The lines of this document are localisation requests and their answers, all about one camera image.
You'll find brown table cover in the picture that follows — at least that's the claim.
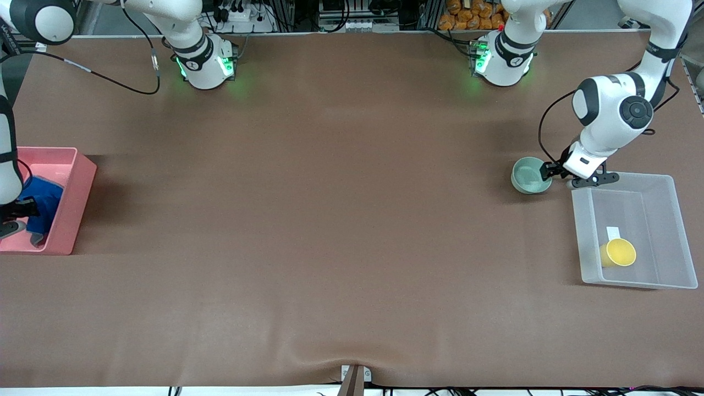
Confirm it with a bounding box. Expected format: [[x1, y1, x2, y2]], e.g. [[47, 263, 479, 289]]
[[0, 30, 704, 388]]

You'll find pink plastic bin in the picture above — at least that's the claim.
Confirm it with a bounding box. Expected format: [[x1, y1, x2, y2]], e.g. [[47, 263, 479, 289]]
[[0, 146, 98, 256]]

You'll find clear plastic bin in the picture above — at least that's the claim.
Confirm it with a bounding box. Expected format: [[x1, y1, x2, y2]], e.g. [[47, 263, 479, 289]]
[[571, 172, 698, 290]]

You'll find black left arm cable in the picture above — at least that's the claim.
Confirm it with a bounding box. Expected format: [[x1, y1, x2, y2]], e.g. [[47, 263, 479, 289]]
[[538, 60, 683, 166]]

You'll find bag of orange items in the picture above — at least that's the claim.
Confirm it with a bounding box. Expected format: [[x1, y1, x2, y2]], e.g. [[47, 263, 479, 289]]
[[438, 0, 509, 31]]

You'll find metal table clamp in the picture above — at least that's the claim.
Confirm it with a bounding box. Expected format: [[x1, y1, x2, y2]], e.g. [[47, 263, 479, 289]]
[[340, 364, 372, 396]]

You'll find yellow cup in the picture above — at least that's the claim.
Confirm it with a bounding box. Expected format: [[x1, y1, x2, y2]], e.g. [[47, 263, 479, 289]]
[[599, 238, 637, 269]]

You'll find white power strip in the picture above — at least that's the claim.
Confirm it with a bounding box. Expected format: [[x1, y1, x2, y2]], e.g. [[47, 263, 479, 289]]
[[216, 4, 260, 24]]

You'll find pale green bowl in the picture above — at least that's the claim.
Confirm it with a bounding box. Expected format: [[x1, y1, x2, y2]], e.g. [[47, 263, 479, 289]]
[[511, 157, 553, 195]]

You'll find aluminium frame rail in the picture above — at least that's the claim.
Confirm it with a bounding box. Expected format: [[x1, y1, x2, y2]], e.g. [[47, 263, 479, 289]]
[[679, 33, 704, 116]]

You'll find blue cloth grey trim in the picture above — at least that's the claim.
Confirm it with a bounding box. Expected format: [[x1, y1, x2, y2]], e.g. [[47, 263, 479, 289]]
[[19, 176, 64, 246]]

